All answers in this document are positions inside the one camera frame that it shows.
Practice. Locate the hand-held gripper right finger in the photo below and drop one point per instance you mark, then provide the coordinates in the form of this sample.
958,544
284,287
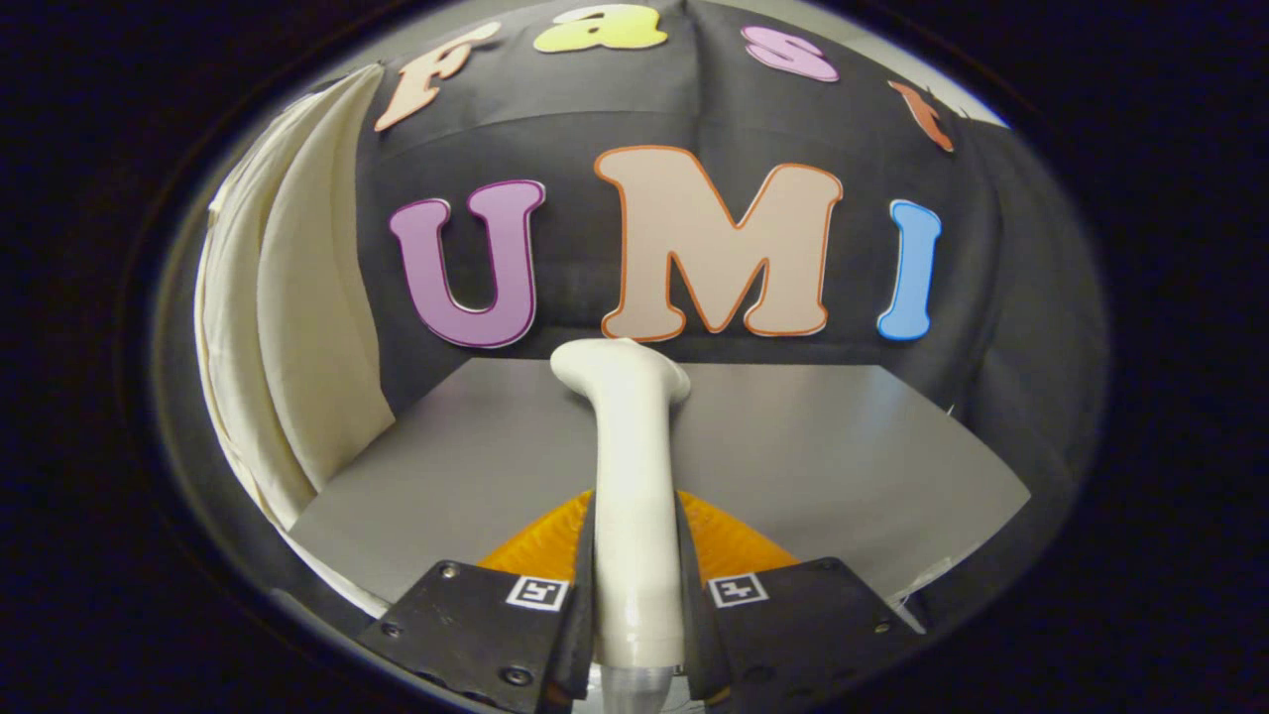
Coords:
793,625

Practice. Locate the beige cabinet with grey top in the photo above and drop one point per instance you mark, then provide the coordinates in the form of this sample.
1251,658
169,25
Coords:
843,456

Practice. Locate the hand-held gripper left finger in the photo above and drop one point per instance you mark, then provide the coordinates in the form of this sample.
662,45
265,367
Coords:
476,625

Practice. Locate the cream button-up shirt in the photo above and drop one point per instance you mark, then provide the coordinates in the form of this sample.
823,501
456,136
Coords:
307,297

